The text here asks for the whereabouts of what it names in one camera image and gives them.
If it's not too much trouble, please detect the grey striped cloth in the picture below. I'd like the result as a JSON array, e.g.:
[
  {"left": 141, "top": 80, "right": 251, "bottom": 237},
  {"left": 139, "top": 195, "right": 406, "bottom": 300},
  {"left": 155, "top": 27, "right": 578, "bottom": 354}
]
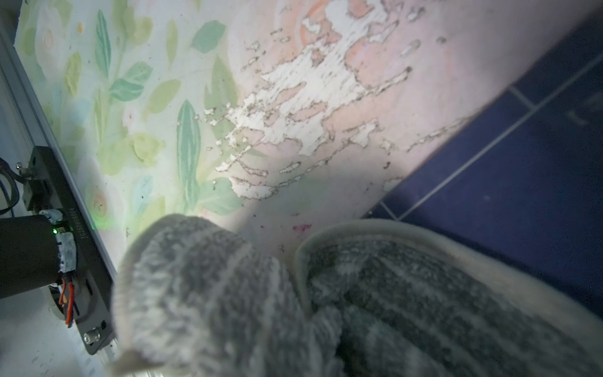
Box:
[{"left": 111, "top": 215, "right": 602, "bottom": 376}]

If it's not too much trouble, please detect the blue book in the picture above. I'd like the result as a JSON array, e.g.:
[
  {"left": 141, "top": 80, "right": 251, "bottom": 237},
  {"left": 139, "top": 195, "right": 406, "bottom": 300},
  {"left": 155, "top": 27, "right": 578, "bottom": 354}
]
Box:
[{"left": 367, "top": 11, "right": 602, "bottom": 314}]

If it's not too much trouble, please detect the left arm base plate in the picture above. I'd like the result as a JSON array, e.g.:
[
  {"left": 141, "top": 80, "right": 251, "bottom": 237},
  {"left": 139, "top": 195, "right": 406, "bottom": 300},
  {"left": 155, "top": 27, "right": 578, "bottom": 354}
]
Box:
[{"left": 23, "top": 146, "right": 114, "bottom": 355}]

